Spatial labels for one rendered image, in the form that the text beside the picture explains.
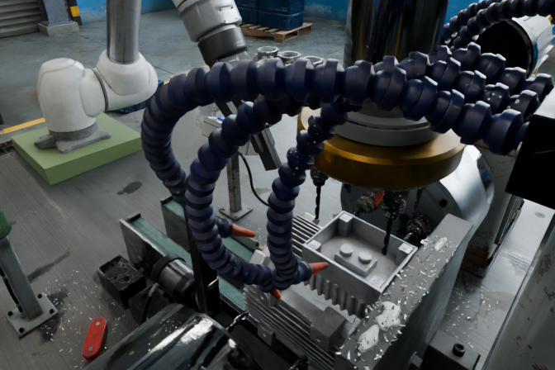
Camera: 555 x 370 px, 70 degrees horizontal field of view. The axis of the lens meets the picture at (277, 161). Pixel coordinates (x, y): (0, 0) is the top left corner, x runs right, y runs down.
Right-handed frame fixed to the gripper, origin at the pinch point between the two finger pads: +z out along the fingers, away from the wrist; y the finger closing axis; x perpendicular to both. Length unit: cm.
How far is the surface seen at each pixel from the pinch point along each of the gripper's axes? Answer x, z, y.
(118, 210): 66, 6, -5
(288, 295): -8.0, 18.5, -13.3
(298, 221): -4.3, 12.2, -3.2
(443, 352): -17.0, 40.4, 3.9
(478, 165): -20.8, 18.3, 28.4
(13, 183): 98, -13, -20
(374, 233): -16.8, 15.3, -1.4
